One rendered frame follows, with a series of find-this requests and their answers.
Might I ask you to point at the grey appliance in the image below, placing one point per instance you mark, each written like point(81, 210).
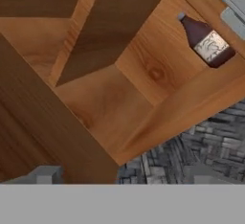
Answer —
point(234, 1)

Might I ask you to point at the wooden cabinet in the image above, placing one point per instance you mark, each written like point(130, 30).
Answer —
point(143, 74)

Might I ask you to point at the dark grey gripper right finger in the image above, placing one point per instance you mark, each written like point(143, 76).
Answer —
point(199, 175)

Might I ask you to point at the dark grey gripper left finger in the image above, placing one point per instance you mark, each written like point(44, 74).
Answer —
point(48, 175)

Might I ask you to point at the dark wooden cabinet door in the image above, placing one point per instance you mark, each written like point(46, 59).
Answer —
point(38, 119)

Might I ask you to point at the dark brown bottle, pale label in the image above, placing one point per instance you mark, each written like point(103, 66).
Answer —
point(207, 42)

